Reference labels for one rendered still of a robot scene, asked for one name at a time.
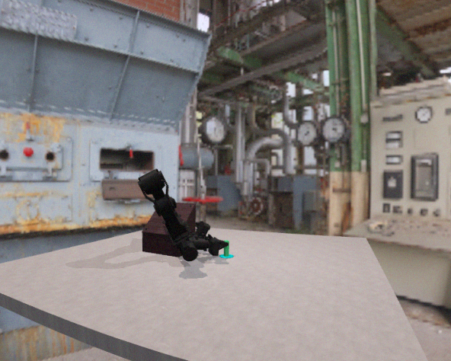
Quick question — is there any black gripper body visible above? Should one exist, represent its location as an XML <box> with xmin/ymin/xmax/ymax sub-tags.
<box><xmin>192</xmin><ymin>234</ymin><xmax>219</xmax><ymax>256</ymax></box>

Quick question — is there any green rectangular post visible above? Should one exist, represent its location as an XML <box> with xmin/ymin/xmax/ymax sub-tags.
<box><xmin>224</xmin><ymin>240</ymin><xmax>229</xmax><ymax>257</ymax></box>

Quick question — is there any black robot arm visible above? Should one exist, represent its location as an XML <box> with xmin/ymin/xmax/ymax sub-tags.
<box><xmin>137</xmin><ymin>168</ymin><xmax>210</xmax><ymax>261</ymax></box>

